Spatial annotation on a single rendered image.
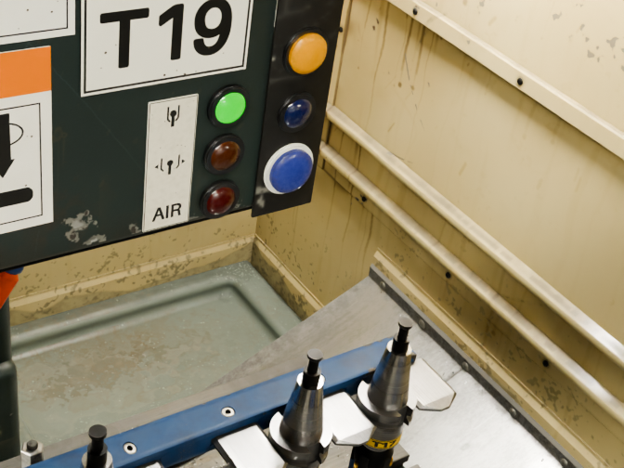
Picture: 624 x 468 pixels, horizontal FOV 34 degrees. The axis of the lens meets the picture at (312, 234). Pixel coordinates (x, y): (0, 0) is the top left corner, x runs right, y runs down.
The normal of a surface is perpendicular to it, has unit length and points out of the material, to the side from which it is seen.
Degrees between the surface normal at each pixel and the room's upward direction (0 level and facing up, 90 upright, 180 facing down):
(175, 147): 90
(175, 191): 90
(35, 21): 90
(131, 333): 0
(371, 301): 25
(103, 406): 0
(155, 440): 0
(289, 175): 89
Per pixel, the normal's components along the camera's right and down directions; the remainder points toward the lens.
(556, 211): -0.83, 0.23
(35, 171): 0.55, 0.55
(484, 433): -0.21, -0.64
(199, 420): 0.14, -0.80
